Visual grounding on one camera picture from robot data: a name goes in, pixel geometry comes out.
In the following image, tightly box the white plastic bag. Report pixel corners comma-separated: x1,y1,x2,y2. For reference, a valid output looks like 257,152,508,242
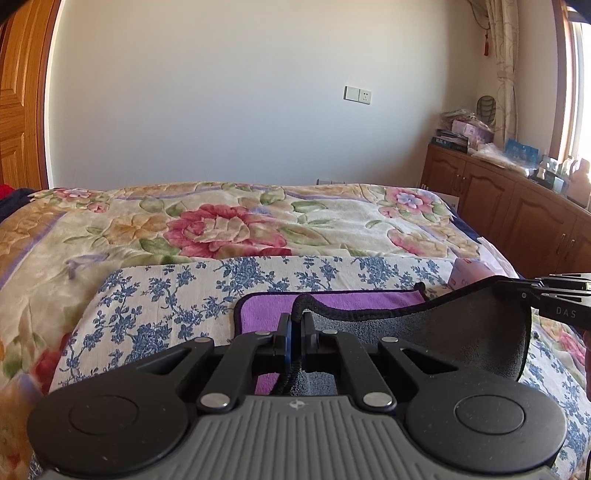
471,143,509,165

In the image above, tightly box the blue floral white sheet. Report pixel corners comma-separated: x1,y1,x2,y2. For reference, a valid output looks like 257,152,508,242
48,256,591,467

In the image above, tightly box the patterned curtain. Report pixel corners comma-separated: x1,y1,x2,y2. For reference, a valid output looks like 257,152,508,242
485,0,520,145

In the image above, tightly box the pink box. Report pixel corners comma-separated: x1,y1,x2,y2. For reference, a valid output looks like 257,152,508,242
451,119,494,145

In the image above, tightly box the blue card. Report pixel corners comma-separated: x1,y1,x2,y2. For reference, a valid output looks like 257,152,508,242
504,138,540,165

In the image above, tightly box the dark blue cloth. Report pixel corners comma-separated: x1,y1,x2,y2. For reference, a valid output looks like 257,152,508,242
0,187,36,222

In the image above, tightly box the wooden door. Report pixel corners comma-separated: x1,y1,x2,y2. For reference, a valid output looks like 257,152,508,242
0,0,63,191

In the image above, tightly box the black box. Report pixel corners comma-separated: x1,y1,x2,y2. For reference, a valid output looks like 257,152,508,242
431,131,470,153

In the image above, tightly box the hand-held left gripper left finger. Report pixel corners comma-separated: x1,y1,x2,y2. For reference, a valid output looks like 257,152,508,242
137,314,293,414

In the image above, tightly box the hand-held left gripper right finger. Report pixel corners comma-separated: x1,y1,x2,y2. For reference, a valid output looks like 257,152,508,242
300,314,458,411

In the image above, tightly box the wooden cabinet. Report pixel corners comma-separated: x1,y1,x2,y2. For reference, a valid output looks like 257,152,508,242
421,143,591,280

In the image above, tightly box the brown bottle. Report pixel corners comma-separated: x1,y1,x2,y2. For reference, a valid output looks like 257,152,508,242
573,158,591,205

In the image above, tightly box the purple and grey towel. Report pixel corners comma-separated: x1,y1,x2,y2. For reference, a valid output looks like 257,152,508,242
233,276,533,398

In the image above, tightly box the floral blanket bed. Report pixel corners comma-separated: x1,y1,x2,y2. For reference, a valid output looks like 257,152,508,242
0,182,591,480

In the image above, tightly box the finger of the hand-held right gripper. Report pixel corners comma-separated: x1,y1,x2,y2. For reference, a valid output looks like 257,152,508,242
531,273,591,292
521,288,591,331

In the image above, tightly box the wooden window frame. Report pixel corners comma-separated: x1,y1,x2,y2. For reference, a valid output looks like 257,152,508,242
551,0,591,163

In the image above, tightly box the group of small bottles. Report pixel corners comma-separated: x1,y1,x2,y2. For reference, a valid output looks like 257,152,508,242
531,154,575,191

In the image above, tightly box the woven hand fan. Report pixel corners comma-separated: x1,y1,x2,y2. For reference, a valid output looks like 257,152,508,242
475,95,498,132

